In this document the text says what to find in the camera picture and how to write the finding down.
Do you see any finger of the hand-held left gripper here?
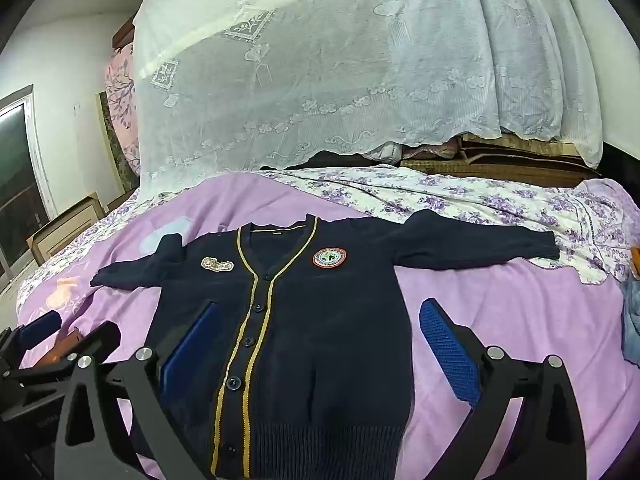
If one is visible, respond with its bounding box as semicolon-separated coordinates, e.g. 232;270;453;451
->
64;321;122;367
0;310;63;363

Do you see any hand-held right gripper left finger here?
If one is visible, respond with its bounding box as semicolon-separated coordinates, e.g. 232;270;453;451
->
52;300;219;480

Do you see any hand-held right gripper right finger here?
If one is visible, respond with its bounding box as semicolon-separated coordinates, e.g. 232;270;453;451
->
419;298;588;480

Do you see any navy knit cardigan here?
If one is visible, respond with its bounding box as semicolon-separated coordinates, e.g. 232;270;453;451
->
90;214;560;480

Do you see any wooden bedside cabinet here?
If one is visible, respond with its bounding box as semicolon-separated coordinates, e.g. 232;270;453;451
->
26;192;108;266

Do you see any window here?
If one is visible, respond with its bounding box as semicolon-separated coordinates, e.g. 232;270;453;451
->
0;85;56;291

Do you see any purple floral bed sheet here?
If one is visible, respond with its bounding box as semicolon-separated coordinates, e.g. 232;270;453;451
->
17;165;640;321

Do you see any blue denim cloth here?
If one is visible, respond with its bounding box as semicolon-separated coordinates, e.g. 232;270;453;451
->
620;277;640;361

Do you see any pink folded cloth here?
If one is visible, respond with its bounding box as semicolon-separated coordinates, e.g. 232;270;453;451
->
405;139;461;161

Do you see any stack of woven mats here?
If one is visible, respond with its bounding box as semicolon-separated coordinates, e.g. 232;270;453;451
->
400;132;601;188

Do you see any dark green patterned panel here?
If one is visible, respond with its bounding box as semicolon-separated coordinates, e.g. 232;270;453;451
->
97;91;127;181

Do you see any pink floral quilt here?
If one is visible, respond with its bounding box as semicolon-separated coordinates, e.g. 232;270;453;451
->
104;42;142;176

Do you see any brown wooden board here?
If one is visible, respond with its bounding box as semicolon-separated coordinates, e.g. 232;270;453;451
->
112;15;136;51

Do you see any white lace cover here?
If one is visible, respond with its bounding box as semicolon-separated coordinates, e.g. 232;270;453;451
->
132;0;603;196

